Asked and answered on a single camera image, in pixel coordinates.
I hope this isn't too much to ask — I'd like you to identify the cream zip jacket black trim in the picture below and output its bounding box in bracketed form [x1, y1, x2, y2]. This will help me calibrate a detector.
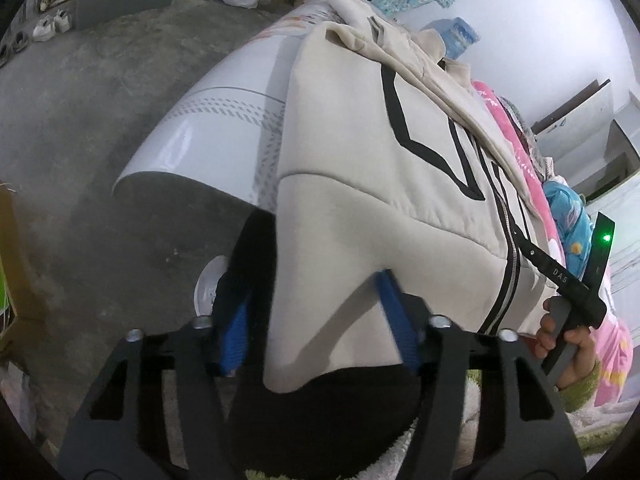
[264, 0, 558, 393]

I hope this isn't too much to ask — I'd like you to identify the green fuzzy sleeve forearm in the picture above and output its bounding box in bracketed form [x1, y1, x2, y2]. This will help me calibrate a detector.
[449, 358, 632, 480]

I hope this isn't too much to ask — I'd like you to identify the person right hand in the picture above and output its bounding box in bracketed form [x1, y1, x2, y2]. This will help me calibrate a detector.
[534, 296, 597, 390]

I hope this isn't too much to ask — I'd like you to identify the pink floral blanket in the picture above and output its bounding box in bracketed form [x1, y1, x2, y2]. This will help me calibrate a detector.
[472, 80, 634, 406]

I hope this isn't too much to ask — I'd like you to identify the blue patterned quilt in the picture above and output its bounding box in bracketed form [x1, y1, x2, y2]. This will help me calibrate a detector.
[542, 180, 592, 278]

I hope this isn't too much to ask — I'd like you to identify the cardboard box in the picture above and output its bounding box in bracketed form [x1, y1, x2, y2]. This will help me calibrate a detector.
[1, 184, 44, 356]

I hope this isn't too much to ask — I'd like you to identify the grey patterned pillow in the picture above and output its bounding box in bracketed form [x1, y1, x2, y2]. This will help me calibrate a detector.
[499, 96, 544, 178]

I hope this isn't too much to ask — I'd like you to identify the floral plaid bed sheet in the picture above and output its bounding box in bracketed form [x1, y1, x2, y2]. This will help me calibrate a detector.
[119, 0, 339, 212]

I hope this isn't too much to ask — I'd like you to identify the dark shoes pair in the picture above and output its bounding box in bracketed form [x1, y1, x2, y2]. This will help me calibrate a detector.
[0, 30, 29, 67]

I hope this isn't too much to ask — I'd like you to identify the white sneakers pair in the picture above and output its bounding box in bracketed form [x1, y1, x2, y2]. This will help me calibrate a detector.
[32, 10, 72, 42]

